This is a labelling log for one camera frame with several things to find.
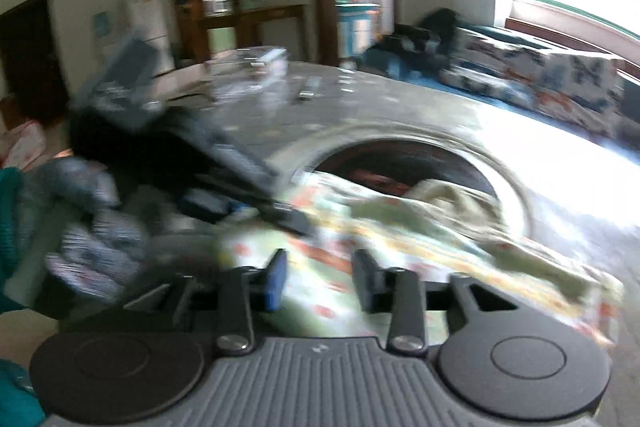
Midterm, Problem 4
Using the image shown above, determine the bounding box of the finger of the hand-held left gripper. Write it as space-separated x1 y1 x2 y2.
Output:
177 188 241 224
197 174 318 237

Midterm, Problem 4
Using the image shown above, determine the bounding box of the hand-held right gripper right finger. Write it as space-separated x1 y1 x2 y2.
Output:
352 249 521 356

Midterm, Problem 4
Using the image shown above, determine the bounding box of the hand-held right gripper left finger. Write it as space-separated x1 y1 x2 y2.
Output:
122 249 290 354

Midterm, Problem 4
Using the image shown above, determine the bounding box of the floral patterned pajama shirt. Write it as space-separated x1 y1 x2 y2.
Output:
215 172 626 348

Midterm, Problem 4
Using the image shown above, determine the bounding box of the person's left forearm patterned sleeve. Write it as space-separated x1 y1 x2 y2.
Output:
44 157 151 300

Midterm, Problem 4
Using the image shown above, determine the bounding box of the white refrigerator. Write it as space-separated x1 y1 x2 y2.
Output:
124 0 173 75

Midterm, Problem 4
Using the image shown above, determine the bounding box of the dark wooden door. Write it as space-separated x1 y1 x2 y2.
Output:
0 0 71 128

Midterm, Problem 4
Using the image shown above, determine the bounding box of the pink white cloth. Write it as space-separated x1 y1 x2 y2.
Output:
0 121 46 170

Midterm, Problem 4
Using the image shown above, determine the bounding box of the black marker pen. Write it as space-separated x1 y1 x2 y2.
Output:
299 77 322 102

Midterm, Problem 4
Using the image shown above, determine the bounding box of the person's teal clothing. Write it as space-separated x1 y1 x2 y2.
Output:
0 167 48 427

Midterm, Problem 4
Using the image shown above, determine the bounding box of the teal white cabinet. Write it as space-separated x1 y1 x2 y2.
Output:
334 3 381 58

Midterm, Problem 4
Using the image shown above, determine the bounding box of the black clothing pile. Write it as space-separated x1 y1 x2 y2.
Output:
367 8 463 75

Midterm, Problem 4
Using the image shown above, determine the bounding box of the blue wall poster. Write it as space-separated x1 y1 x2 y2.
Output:
91 11 115 46

